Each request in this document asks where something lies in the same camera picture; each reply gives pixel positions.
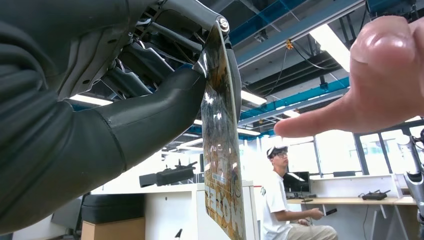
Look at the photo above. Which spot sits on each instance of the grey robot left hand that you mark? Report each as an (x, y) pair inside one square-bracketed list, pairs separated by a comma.
[(139, 126)]

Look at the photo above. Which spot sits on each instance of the autumn print room key card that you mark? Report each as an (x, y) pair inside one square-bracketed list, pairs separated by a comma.
[(220, 149)]

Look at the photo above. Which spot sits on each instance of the background person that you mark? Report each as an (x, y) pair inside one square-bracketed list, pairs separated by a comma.
[(275, 205)]

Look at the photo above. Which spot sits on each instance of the ceiling light panel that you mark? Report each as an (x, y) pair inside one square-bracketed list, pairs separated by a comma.
[(89, 100), (253, 97), (329, 44)]

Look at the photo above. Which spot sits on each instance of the black padded case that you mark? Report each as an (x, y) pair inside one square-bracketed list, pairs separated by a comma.
[(112, 207)]

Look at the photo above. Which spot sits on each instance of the white cabinet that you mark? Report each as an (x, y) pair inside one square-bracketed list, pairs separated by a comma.
[(165, 212)]

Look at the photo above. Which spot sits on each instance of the brown cardboard box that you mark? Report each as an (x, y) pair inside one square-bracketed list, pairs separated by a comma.
[(112, 230)]

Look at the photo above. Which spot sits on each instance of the grey metal background stand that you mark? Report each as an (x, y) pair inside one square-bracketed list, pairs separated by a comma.
[(415, 185)]

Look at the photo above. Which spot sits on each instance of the black router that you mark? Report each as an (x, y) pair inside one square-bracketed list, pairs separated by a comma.
[(374, 196)]

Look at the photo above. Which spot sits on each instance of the background office desk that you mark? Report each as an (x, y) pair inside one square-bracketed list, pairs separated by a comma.
[(348, 200)]

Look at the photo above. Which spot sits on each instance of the black monitor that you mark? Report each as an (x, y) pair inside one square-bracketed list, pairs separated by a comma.
[(296, 182)]

